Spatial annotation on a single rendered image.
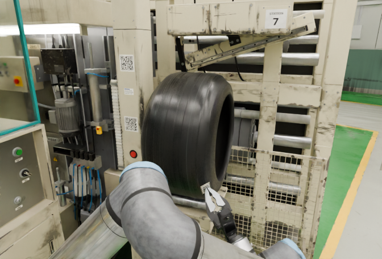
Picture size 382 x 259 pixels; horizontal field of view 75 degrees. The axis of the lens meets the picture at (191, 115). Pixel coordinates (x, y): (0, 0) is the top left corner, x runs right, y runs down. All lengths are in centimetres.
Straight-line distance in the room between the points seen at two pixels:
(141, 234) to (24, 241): 86
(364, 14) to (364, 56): 131
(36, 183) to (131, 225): 85
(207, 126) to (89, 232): 50
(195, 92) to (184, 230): 57
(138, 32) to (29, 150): 69
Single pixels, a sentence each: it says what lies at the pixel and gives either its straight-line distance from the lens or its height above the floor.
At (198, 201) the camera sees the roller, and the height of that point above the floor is 92.
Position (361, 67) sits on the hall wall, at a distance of 1005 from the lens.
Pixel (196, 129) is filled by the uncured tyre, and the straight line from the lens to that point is 90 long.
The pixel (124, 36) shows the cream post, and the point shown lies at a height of 162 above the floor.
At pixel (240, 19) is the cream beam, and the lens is 126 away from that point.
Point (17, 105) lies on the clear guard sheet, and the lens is 118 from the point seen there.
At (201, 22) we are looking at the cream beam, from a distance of 130.
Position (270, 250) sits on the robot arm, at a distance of 99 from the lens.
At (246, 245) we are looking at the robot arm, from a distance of 98.
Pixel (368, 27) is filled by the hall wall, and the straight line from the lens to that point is 1011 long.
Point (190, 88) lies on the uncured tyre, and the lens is 99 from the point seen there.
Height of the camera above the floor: 160
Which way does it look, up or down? 16 degrees down
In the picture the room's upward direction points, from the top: straight up
